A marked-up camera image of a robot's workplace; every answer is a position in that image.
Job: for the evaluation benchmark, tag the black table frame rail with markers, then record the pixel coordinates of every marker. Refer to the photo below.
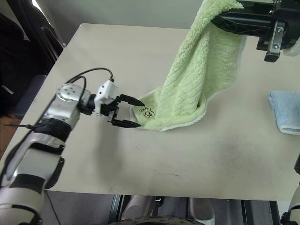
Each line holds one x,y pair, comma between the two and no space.
248,213
116,208

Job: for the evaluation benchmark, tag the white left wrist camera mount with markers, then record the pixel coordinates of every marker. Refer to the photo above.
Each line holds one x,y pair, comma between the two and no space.
109,90

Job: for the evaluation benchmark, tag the black zip tie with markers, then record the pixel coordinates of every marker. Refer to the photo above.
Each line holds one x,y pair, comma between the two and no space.
23,126

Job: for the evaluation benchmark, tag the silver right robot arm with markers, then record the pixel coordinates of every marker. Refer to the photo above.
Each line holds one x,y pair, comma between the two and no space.
295,201

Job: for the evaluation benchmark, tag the dark office chair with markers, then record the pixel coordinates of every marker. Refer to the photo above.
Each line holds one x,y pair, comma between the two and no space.
35,89

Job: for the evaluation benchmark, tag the dark perforated round disc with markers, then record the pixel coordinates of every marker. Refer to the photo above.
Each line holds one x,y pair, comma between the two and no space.
157,221

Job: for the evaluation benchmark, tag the silver rounded leg shell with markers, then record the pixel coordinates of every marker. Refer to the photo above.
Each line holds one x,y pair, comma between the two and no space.
201,208
138,206

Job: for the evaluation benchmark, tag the green terry towel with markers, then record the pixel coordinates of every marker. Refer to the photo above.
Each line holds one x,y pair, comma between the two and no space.
201,70

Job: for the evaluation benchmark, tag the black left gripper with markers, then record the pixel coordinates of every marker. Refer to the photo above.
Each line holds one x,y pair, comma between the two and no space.
111,109

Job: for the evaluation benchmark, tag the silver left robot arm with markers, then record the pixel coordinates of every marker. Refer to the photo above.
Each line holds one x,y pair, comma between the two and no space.
63,110

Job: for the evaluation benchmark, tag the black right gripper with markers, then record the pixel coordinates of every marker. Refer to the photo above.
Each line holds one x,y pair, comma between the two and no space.
290,28

